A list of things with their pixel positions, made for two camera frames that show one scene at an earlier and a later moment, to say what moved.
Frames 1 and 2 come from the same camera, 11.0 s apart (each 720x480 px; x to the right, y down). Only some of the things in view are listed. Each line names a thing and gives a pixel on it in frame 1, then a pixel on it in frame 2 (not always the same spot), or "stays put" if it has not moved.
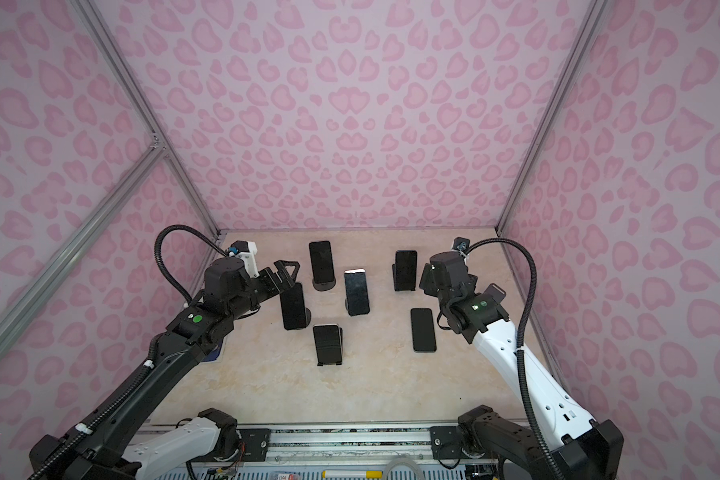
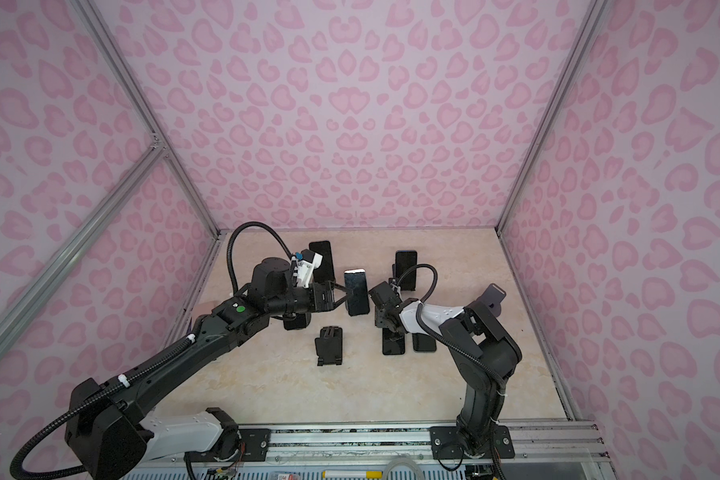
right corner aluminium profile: [593, 15] stays put
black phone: [327, 343] to [393, 343]
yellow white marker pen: [352, 474] stays put
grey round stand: [495, 291] stays put
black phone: [422, 329] stays put
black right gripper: [428, 279] to [379, 317]
